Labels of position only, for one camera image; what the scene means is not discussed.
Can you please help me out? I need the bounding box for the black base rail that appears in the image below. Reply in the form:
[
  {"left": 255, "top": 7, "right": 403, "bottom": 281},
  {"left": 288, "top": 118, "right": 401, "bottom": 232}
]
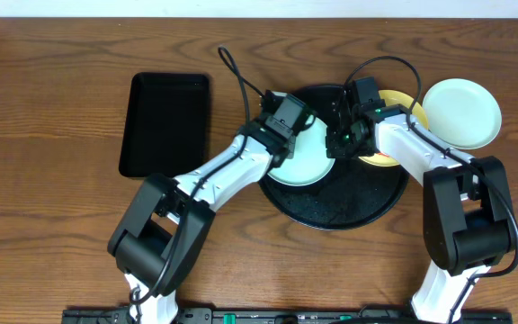
[{"left": 60, "top": 306, "right": 514, "bottom": 324}]

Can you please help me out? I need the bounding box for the black rectangular water tray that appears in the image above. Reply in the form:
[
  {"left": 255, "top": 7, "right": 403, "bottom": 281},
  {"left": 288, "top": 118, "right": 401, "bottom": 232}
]
[{"left": 119, "top": 72, "right": 210, "bottom": 178}]

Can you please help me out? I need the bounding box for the yellow plate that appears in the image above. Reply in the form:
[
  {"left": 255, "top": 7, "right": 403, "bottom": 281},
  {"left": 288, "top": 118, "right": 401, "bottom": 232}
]
[{"left": 360, "top": 90, "right": 429, "bottom": 167}]

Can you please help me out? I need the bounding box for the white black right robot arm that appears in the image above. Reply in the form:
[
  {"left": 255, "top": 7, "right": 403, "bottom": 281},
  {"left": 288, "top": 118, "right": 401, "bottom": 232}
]
[{"left": 326, "top": 102, "right": 518, "bottom": 323}]

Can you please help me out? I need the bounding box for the mint green plate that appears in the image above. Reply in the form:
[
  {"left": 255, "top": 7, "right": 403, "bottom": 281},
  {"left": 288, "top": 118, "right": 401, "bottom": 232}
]
[
  {"left": 268, "top": 117, "right": 335, "bottom": 186},
  {"left": 422, "top": 78, "right": 502, "bottom": 149}
]

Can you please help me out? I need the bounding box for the black round serving tray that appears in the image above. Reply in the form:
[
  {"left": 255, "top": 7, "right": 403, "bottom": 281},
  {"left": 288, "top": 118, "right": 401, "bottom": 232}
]
[{"left": 259, "top": 85, "right": 409, "bottom": 230}]

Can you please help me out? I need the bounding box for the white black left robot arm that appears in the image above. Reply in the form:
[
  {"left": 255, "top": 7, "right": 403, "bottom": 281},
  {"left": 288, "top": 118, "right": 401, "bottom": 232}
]
[{"left": 107, "top": 116, "right": 305, "bottom": 323}]

